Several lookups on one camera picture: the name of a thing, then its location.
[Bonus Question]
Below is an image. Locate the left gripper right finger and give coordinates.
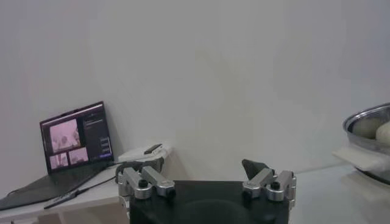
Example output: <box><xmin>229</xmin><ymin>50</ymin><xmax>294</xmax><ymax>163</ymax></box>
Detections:
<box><xmin>241</xmin><ymin>159</ymin><xmax>297</xmax><ymax>202</ymax></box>

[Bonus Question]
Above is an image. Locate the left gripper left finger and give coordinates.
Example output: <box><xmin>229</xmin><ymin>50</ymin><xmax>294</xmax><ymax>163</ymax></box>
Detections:
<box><xmin>118</xmin><ymin>157</ymin><xmax>176</xmax><ymax>200</ymax></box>

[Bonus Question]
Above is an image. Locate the perforated steel steamer basket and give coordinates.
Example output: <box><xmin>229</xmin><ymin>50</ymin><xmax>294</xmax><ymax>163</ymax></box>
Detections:
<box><xmin>342</xmin><ymin>102</ymin><xmax>390</xmax><ymax>156</ymax></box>

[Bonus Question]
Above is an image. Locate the small black white device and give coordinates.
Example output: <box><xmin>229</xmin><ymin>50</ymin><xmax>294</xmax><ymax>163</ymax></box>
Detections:
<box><xmin>143</xmin><ymin>143</ymin><xmax>163</xmax><ymax>155</ymax></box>

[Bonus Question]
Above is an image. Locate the flat white box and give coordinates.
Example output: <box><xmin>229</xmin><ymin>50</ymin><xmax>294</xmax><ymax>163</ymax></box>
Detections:
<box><xmin>117</xmin><ymin>145</ymin><xmax>171</xmax><ymax>163</ymax></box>

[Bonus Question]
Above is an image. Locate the white side table with mouse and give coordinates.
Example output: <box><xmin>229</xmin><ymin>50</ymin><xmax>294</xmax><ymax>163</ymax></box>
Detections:
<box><xmin>0</xmin><ymin>145</ymin><xmax>172</xmax><ymax>224</ymax></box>

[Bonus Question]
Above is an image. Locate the black laptop with pink windows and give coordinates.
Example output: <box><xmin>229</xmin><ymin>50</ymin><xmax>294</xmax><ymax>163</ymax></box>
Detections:
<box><xmin>0</xmin><ymin>101</ymin><xmax>115</xmax><ymax>211</ymax></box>

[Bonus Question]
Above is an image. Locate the black laptop cable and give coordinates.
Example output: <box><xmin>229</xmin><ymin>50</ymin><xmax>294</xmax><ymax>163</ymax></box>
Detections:
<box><xmin>44</xmin><ymin>175</ymin><xmax>118</xmax><ymax>210</ymax></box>

